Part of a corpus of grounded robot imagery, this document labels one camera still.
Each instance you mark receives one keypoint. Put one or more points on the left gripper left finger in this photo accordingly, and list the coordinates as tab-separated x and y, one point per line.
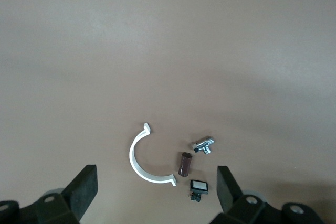
81	192

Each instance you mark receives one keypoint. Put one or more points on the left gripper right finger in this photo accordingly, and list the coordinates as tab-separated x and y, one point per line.
231	200

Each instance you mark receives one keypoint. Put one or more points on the white rectangular push button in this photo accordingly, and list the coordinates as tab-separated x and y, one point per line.
199	186

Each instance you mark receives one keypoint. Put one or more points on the brown cylindrical capacitor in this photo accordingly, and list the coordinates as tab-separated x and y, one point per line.
185	165

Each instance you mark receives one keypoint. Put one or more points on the chrome angle valve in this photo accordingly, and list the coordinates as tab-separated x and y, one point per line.
203	144

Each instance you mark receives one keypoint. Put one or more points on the brown table cover sheet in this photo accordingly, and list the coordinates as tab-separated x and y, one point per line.
168	51

